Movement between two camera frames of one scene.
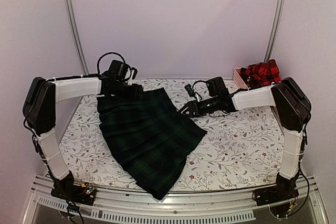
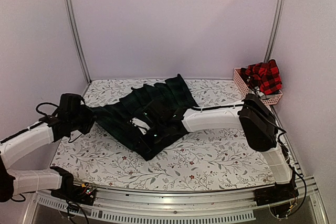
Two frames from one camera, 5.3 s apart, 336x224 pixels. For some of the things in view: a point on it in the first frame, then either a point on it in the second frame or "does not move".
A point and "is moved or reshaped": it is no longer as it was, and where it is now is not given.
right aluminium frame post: [282, 0] does not move
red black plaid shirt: [261, 74] does not move
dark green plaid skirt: [149, 138] is moved or reshaped
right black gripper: [191, 105] -> [146, 148]
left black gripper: [136, 94] -> [92, 118]
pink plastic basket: [239, 79] does not move
